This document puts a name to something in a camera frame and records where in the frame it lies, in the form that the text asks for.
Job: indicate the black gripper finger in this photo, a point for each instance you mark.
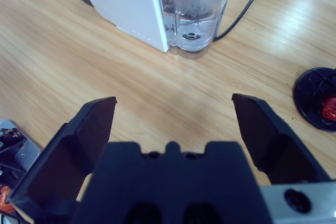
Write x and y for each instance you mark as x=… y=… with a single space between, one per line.
x=78 y=134
x=260 y=127

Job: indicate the white capsule coffee machine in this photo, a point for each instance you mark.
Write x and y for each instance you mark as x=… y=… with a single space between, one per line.
x=147 y=6

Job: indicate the red coffee capsule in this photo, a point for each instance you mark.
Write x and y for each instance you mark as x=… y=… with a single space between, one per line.
x=330 y=110

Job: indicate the black capsule holder with rods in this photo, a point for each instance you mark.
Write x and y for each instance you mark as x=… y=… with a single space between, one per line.
x=307 y=95

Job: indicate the white mount block, dark post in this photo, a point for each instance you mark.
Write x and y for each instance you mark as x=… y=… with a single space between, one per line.
x=23 y=153

